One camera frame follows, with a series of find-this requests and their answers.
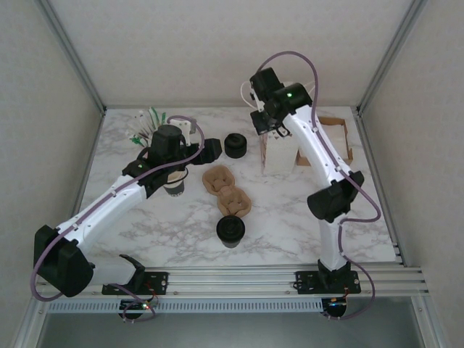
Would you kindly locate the black cup lid stack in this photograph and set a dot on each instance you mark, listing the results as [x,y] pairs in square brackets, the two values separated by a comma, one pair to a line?
[235,146]

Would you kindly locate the brown pulp cup carrier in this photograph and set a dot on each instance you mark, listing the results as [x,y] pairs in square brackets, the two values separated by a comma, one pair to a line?
[224,188]

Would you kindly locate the white paper gift bag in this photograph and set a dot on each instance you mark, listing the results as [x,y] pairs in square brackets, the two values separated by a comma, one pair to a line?
[279,156]

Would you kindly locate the paper cups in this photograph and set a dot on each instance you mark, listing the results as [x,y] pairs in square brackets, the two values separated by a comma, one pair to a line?
[174,190]

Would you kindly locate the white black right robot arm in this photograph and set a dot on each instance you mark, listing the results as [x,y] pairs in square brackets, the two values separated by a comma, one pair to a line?
[319,159]

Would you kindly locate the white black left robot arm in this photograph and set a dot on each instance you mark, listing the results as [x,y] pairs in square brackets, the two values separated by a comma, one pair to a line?
[105,212]

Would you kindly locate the green striped wrapped straw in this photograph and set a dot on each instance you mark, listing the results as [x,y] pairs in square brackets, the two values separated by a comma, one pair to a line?
[154,115]
[165,119]

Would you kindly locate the green tipped white straw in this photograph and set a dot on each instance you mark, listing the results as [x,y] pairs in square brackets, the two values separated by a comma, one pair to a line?
[137,138]

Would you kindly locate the white wrapped straw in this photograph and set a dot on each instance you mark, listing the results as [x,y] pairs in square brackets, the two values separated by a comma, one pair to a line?
[135,132]
[143,125]

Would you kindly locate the brown cardboard napkin box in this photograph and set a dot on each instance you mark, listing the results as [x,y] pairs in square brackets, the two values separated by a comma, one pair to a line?
[348,145]

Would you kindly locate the small controller board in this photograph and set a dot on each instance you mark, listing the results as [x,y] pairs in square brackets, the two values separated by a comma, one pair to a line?
[132,306]
[335,306]

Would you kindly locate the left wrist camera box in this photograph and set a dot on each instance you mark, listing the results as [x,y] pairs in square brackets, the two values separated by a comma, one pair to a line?
[181,127]

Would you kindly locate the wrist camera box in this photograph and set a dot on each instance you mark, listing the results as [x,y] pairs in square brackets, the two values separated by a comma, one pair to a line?
[181,127]
[264,81]

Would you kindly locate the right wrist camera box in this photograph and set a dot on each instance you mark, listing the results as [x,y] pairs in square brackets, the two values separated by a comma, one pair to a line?
[264,81]

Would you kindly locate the aluminium frame post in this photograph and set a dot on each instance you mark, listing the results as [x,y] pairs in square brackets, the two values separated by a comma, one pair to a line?
[390,54]
[72,54]

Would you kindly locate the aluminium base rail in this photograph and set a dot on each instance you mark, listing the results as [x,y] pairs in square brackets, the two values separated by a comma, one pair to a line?
[232,282]

